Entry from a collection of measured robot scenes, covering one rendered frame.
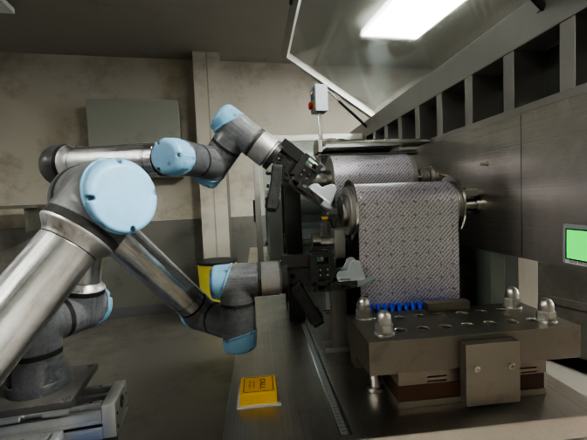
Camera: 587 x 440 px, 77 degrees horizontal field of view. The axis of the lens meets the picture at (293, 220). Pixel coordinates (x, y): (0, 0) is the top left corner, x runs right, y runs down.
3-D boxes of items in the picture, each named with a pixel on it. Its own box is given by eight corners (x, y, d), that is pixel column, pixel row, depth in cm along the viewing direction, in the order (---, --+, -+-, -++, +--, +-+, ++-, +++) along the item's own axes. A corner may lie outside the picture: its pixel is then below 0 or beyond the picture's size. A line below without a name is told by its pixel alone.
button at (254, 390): (241, 388, 76) (241, 376, 76) (275, 385, 77) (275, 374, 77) (240, 407, 69) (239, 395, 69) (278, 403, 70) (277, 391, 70)
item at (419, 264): (361, 311, 85) (358, 230, 84) (459, 304, 87) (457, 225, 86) (362, 312, 84) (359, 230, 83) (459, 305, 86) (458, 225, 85)
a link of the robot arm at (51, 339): (-4, 356, 94) (-8, 304, 93) (48, 337, 107) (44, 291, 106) (29, 361, 90) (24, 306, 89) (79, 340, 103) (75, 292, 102)
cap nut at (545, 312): (529, 318, 73) (529, 296, 72) (547, 317, 73) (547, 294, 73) (544, 324, 69) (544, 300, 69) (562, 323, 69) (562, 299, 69)
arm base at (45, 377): (-10, 405, 89) (-13, 365, 89) (22, 376, 104) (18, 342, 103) (60, 395, 93) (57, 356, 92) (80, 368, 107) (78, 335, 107)
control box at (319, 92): (307, 114, 145) (306, 88, 144) (322, 114, 146) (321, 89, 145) (311, 110, 138) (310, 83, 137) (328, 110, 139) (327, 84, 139)
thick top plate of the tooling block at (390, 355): (347, 341, 80) (346, 314, 80) (519, 327, 84) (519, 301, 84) (369, 376, 64) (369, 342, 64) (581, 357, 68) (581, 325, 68)
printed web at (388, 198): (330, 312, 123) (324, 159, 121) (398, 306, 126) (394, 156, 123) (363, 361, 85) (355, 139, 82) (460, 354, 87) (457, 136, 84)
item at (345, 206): (344, 227, 85) (337, 226, 93) (353, 226, 85) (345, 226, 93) (342, 194, 85) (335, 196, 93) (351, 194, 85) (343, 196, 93)
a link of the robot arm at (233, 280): (213, 298, 85) (211, 261, 84) (261, 294, 86) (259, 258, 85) (209, 307, 77) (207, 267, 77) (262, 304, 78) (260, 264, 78)
